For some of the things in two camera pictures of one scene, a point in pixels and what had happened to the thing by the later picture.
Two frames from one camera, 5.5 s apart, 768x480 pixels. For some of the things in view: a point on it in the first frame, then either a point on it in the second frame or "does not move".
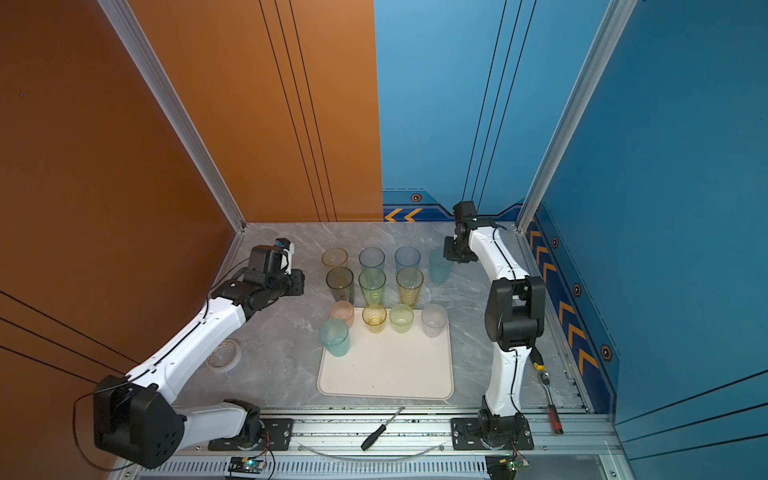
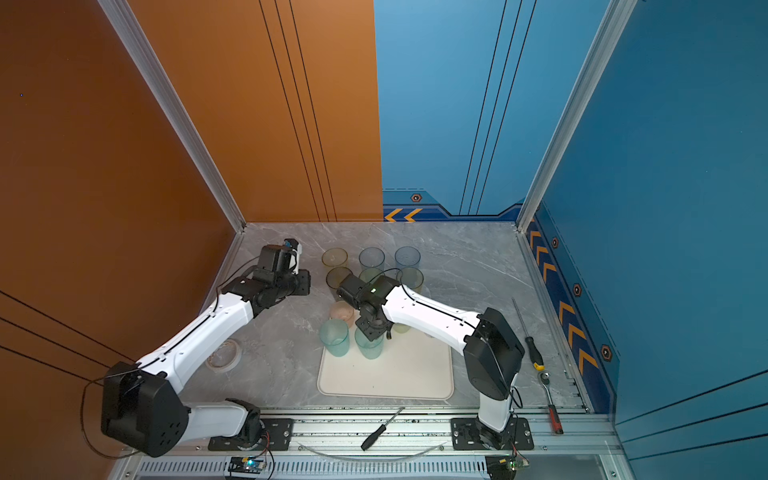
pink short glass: [343, 310] does not move
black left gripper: [299, 281] does not move
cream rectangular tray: [389, 365] does not move
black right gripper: [448, 252] to [366, 331]
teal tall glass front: [334, 333] does not move
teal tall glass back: [440, 268] to [370, 349]
